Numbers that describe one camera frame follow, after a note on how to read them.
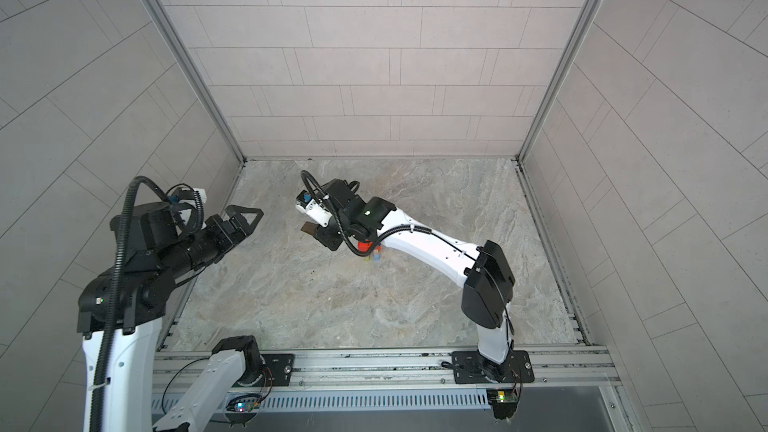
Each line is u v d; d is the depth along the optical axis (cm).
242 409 64
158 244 42
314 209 65
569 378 71
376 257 89
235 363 59
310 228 75
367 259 89
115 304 34
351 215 56
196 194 47
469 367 71
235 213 52
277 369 70
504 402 68
